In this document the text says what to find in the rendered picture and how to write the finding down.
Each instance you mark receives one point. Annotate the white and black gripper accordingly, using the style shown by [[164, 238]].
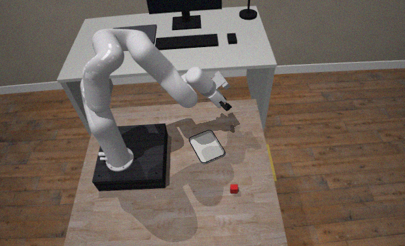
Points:
[[218, 99]]

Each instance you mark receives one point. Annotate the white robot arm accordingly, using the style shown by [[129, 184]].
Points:
[[109, 45]]

